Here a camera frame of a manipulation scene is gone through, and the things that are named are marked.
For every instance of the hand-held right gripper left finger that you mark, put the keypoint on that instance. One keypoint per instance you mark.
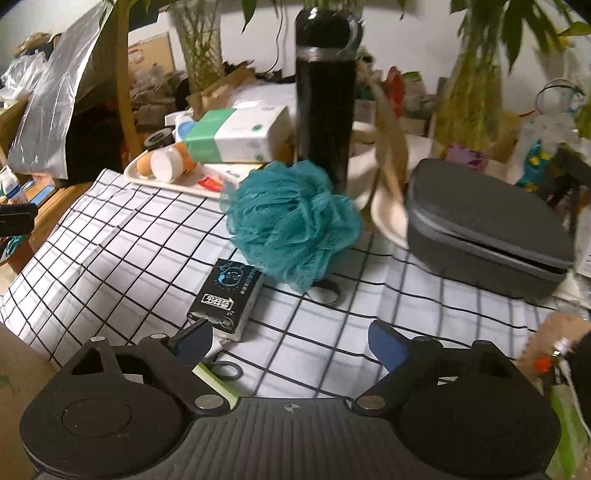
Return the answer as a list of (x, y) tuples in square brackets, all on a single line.
[(194, 340)]

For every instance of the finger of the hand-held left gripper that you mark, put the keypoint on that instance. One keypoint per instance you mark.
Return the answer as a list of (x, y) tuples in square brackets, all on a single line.
[(18, 220)]

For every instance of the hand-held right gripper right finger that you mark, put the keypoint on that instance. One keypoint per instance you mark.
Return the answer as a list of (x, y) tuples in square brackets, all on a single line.
[(390, 345)]

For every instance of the black tissue pack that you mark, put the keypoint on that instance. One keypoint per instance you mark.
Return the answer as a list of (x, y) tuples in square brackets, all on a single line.
[(221, 295)]

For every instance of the teal bath loofah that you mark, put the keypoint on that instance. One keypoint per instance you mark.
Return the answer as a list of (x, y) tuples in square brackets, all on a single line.
[(286, 221)]

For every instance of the wooden side table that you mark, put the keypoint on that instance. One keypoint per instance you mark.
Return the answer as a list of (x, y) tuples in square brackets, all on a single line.
[(53, 210)]

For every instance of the smartphone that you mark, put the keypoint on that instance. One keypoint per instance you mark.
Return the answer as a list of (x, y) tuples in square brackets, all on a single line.
[(39, 190)]

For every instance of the small white bottle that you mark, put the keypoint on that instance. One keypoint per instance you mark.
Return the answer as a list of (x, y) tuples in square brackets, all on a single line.
[(10, 184)]

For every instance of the black white checked tablecloth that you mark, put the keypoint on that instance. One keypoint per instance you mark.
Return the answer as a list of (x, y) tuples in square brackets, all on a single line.
[(138, 258)]

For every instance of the silver plastic bag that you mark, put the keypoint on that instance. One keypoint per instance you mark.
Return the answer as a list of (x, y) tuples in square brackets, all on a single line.
[(55, 101)]

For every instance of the white tray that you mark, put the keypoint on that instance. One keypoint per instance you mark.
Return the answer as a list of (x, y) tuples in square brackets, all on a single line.
[(138, 182)]

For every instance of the grey zip case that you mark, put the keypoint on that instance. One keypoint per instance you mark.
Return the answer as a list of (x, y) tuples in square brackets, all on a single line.
[(485, 217)]

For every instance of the white capped orange jar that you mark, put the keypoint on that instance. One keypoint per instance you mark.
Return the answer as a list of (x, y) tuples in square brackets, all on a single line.
[(168, 164)]

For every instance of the black tape roll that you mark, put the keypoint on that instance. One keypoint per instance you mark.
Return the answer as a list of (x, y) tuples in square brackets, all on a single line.
[(158, 140)]

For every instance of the white flat box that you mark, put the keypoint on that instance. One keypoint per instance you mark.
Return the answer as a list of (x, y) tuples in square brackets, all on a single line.
[(235, 171)]

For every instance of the green packet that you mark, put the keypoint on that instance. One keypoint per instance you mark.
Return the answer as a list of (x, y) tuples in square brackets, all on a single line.
[(570, 434)]

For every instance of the green white tissue pack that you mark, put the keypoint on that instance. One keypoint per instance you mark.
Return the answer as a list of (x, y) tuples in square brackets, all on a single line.
[(240, 134)]

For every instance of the cork notice board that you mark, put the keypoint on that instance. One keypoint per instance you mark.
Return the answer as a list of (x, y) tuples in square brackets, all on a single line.
[(152, 55)]

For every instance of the black thermos bottle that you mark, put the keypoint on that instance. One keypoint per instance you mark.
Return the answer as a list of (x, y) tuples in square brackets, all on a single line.
[(323, 115)]

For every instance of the printed plastic bag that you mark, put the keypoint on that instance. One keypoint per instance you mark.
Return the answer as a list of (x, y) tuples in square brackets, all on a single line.
[(538, 152)]

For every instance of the glass vase with bamboo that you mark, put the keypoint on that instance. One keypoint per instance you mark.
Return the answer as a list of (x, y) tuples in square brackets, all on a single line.
[(196, 46), (471, 106)]

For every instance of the white plastic bag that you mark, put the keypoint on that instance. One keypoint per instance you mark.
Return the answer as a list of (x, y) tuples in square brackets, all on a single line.
[(263, 98)]

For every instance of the curved wooden frame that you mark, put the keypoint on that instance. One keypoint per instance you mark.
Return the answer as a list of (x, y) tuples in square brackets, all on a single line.
[(127, 92)]

